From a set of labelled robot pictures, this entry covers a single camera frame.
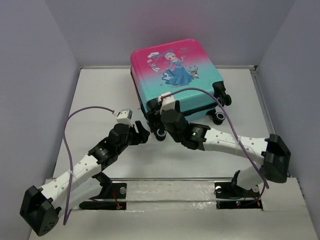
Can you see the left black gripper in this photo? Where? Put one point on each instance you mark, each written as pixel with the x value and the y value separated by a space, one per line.
pixel 141 137

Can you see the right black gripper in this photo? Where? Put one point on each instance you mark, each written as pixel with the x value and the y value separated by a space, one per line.
pixel 155 117

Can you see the pink and teal suitcase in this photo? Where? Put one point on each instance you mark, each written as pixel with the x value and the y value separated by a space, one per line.
pixel 183 68

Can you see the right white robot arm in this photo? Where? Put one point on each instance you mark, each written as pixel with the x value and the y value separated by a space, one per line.
pixel 269 157

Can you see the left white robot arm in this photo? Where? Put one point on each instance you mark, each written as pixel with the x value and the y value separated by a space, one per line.
pixel 42 205

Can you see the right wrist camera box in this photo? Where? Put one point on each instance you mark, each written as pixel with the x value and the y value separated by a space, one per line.
pixel 166 102

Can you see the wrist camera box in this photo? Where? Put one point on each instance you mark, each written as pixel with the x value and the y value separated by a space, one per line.
pixel 125 117
pixel 166 102

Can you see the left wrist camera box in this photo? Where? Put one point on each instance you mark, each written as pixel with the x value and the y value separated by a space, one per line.
pixel 125 117

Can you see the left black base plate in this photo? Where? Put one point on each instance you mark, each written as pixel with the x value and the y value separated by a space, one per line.
pixel 113 199

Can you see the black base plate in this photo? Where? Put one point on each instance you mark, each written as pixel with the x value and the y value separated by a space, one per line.
pixel 113 199
pixel 230 197

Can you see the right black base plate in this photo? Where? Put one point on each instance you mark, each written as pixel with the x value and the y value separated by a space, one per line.
pixel 230 197

